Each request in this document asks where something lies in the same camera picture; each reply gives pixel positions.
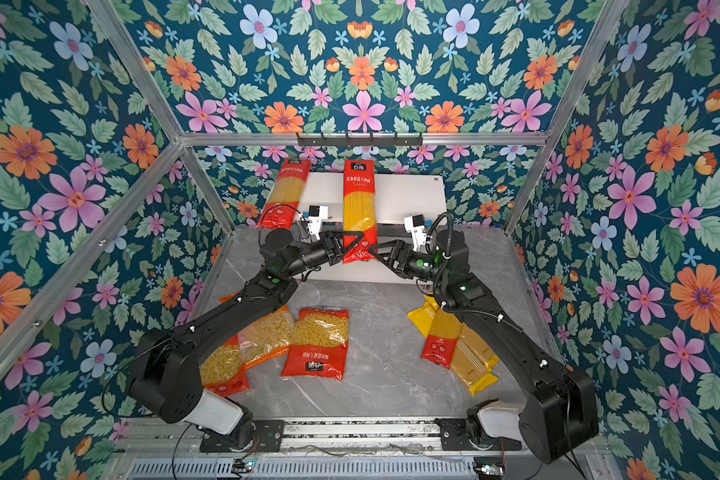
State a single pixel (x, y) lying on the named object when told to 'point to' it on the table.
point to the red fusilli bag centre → (318, 345)
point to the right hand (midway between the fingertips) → (375, 251)
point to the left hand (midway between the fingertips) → (364, 231)
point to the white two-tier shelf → (398, 196)
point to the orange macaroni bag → (266, 338)
